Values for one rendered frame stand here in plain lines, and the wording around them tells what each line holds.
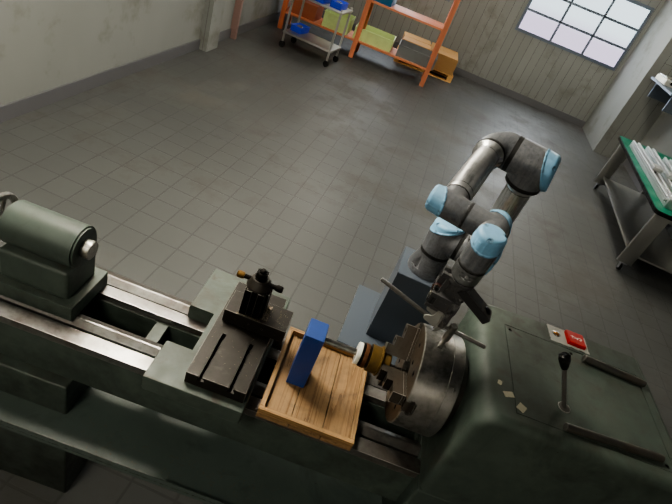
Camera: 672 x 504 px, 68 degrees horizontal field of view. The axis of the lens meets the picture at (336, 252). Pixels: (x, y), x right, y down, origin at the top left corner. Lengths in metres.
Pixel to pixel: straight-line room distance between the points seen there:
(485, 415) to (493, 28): 9.14
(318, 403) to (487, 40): 9.05
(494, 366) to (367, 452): 0.46
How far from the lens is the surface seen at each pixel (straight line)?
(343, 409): 1.66
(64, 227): 1.64
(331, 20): 8.61
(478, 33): 10.16
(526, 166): 1.60
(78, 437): 1.89
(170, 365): 1.57
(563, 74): 10.38
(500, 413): 1.39
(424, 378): 1.43
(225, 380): 1.50
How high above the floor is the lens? 2.16
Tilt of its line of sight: 35 degrees down
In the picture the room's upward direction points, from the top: 22 degrees clockwise
